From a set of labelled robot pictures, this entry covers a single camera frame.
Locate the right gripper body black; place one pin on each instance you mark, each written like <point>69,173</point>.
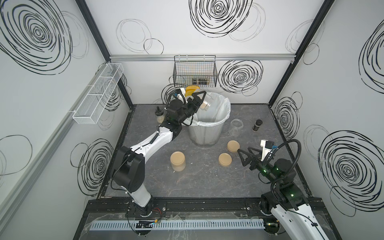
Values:
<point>264,168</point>

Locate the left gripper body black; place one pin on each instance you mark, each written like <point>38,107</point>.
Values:
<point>188,109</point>

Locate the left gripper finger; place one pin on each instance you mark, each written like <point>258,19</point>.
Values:
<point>182,96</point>
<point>199,100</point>

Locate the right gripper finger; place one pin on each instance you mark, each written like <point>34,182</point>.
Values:
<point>255,151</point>
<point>246,157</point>

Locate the glass rice jar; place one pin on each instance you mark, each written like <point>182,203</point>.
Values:
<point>236,127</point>

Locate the rice jar tan lid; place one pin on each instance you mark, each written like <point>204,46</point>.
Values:
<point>211,101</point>
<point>178,161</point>

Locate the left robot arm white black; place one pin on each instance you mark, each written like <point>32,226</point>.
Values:
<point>129,171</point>

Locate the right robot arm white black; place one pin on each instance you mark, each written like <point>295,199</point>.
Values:
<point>285,201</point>

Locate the yellow toast slice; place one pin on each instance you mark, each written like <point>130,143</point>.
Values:
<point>190,90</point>

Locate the dark bottle in basket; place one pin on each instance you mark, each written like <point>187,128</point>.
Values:
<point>200,82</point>

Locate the small dark spice bottle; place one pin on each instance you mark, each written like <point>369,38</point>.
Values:
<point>257,125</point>

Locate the metal mesh trash bin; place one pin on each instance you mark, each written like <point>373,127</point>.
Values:
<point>205,134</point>

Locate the white plastic bin liner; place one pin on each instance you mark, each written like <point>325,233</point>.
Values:
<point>219,114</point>

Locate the small bottle black pump top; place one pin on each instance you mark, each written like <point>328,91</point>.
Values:
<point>160,114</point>

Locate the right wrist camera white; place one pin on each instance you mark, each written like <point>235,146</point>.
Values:
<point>267,147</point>

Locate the black wire wall basket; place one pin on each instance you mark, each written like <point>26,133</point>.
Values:
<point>185,71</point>

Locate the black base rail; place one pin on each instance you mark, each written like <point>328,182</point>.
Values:
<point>166,206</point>

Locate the aluminium wall rail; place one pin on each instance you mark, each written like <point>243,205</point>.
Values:
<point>203,57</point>

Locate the white mesh wall shelf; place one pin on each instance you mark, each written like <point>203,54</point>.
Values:
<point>95,102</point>

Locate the white slotted cable duct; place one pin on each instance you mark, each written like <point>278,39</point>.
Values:
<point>213,224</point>

